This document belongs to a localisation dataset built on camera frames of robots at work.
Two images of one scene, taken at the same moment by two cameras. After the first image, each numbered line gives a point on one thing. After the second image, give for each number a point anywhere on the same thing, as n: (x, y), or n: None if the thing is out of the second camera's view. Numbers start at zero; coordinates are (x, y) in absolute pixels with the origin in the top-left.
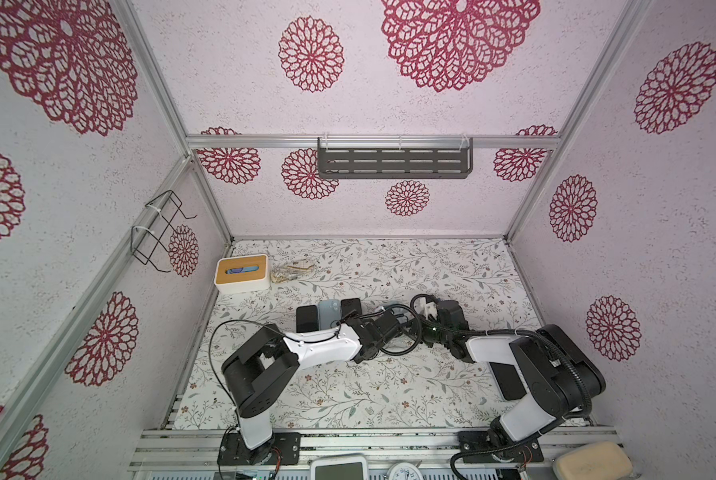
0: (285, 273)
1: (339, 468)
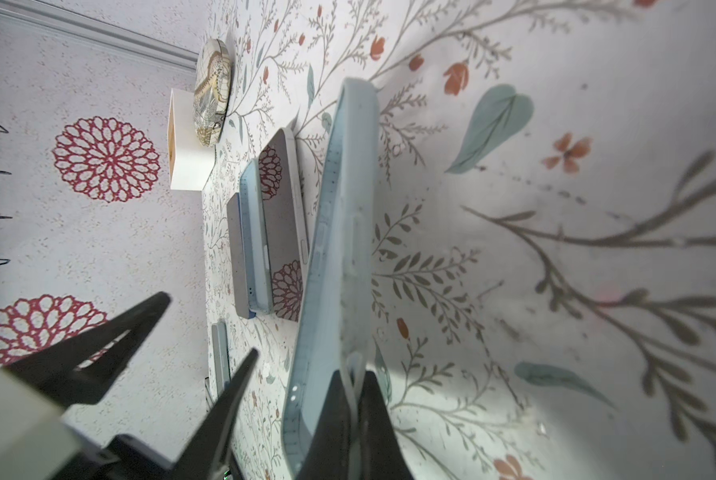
0: (212, 92)
1: None
